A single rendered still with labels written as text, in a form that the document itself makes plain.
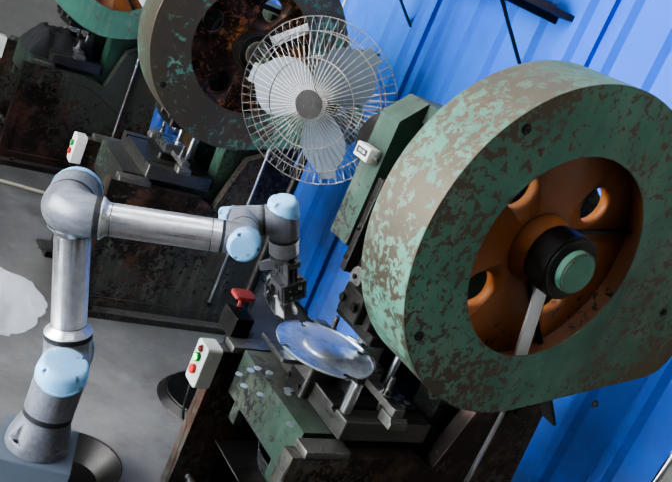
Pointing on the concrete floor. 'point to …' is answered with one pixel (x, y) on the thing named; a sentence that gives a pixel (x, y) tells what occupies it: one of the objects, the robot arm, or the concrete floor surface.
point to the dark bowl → (94, 461)
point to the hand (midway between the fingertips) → (281, 315)
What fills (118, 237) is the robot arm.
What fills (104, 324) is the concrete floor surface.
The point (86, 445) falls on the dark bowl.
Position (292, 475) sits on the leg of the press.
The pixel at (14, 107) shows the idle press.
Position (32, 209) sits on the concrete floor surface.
